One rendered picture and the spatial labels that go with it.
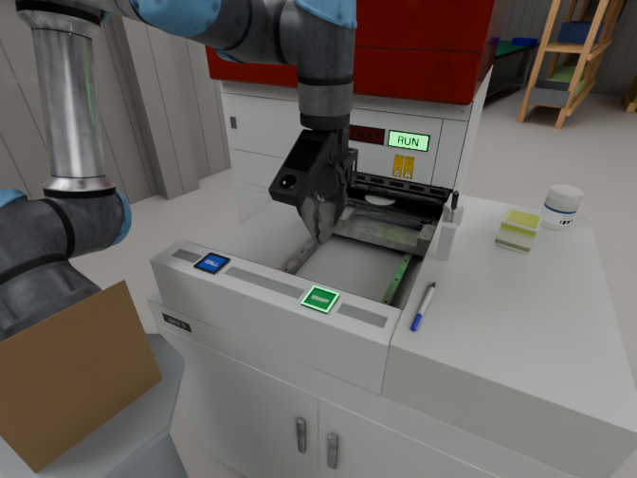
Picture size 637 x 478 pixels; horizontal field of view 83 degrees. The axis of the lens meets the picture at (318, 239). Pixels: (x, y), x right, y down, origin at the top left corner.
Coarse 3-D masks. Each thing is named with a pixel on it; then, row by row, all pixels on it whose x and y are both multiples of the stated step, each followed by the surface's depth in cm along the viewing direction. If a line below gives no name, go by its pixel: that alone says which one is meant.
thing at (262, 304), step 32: (160, 256) 81; (192, 256) 82; (160, 288) 84; (192, 288) 78; (224, 288) 73; (256, 288) 72; (288, 288) 73; (224, 320) 79; (256, 320) 74; (288, 320) 69; (320, 320) 65; (352, 320) 65; (384, 320) 66; (288, 352) 74; (320, 352) 69; (352, 352) 65; (384, 352) 61
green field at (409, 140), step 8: (392, 136) 106; (400, 136) 105; (408, 136) 104; (416, 136) 103; (424, 136) 102; (392, 144) 107; (400, 144) 106; (408, 144) 105; (416, 144) 104; (424, 144) 103
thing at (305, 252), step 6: (312, 240) 106; (306, 246) 104; (312, 246) 104; (300, 252) 101; (306, 252) 102; (312, 252) 105; (294, 258) 99; (300, 258) 99; (306, 258) 103; (288, 264) 97; (294, 264) 97; (300, 264) 100; (282, 270) 94; (288, 270) 94; (294, 270) 97
